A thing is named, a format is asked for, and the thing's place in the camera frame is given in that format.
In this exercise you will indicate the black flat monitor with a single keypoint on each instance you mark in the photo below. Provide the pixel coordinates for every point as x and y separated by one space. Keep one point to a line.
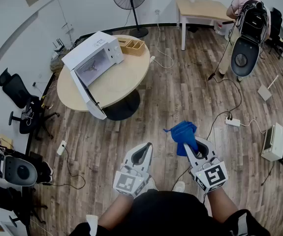
36 157

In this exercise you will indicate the white oval pod device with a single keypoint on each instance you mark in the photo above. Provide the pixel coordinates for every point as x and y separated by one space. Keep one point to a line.
244 58
20 172

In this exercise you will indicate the white power strip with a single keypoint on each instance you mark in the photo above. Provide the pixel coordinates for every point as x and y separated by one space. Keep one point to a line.
152 59
61 147
232 122

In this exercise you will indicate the white flat mop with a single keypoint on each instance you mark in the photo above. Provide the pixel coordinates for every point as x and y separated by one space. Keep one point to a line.
264 92

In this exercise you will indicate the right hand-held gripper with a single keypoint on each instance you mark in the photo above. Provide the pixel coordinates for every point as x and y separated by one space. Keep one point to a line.
213 176

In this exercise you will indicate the black standing fan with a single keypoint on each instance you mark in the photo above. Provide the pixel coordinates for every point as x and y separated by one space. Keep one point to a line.
139 32

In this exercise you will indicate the person's right forearm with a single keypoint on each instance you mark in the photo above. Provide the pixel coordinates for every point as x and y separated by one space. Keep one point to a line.
221 205

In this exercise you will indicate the blue cloth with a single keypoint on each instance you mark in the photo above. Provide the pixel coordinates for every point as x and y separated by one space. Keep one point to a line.
183 134

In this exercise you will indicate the person's left shoe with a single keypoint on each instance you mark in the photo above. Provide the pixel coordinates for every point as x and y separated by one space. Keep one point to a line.
153 184

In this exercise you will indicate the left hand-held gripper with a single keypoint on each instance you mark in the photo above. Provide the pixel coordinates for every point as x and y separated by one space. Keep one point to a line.
126 182

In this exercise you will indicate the person's shoe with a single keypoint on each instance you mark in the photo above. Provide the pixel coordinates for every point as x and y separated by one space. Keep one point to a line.
179 187
153 184

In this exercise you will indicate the white wall outlet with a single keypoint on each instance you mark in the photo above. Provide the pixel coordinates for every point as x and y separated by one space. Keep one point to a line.
157 11

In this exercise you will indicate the white router black antennas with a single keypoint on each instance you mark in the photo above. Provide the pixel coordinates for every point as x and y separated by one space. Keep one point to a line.
59 48

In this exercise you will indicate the person's black clothing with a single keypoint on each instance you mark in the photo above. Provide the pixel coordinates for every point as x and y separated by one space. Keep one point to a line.
170 213

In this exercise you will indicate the black round table base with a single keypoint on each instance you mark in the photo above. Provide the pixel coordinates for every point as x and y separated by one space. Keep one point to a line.
124 107

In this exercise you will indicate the wooden desk white legs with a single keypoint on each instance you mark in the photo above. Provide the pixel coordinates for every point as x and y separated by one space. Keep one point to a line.
200 8

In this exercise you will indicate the person's right shoe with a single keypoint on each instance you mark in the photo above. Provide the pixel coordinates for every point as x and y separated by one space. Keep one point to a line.
179 187

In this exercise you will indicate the white microwave oven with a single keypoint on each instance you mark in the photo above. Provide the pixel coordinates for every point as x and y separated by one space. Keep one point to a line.
92 45

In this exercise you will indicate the person's left forearm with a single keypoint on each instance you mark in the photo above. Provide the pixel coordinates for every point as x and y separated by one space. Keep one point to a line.
116 210

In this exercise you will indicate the white jug red label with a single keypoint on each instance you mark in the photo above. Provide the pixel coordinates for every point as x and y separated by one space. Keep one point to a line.
221 28

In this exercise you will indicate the wicker basket organizer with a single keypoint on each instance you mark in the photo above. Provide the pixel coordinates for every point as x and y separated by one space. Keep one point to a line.
131 47

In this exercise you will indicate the black office chair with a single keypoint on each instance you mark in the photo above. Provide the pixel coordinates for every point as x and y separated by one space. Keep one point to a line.
15 87
276 28

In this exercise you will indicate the small wooden table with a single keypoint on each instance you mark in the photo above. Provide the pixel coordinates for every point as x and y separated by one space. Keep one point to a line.
6 141

